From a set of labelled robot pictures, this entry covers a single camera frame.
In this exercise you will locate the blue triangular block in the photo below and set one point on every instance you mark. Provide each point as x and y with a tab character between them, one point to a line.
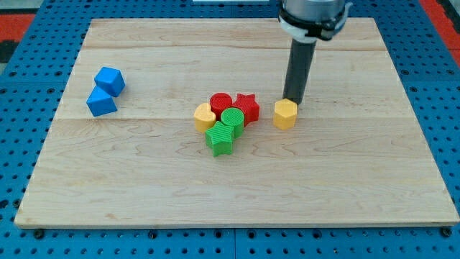
99	102

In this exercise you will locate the red star block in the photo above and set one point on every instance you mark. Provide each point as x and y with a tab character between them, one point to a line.
248	105

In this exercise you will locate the yellow heart block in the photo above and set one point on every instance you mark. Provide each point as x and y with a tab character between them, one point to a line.
204	117

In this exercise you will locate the red cylinder block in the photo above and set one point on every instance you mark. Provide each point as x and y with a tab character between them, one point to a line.
219	102

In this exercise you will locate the blue cube block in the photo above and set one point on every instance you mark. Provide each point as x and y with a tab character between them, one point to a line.
110	80

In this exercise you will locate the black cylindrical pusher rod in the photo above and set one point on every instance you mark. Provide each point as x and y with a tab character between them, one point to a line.
298	68

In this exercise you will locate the green star block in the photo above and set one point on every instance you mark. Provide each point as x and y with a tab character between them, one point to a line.
220	138

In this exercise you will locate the green cylinder block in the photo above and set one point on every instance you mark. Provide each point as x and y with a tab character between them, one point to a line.
234	117

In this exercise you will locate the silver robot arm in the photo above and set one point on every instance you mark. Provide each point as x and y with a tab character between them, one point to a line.
308	21

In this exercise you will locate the yellow hexagon block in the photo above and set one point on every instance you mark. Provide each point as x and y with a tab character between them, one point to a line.
285	114

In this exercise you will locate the wooden board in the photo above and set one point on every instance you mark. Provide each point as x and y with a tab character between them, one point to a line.
356	156

